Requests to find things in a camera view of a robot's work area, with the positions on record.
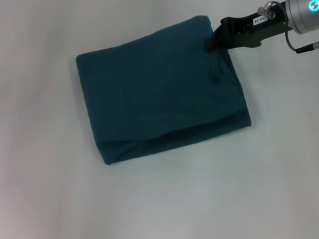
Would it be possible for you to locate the right gripper silver cable connector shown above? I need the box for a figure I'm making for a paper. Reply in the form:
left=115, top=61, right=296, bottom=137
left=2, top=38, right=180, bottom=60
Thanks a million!
left=256, top=0, right=279, bottom=20

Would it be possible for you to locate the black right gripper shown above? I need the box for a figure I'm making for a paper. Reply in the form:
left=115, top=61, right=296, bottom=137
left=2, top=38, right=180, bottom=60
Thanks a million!
left=204, top=3, right=295, bottom=57

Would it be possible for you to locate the teal t-shirt with FREE print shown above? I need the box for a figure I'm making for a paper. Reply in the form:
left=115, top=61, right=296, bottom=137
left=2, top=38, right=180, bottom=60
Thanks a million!
left=70, top=9, right=258, bottom=173

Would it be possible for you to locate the right gripper cable with plug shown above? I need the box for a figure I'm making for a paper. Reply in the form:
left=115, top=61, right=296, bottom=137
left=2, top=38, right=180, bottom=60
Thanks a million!
left=282, top=20, right=319, bottom=56

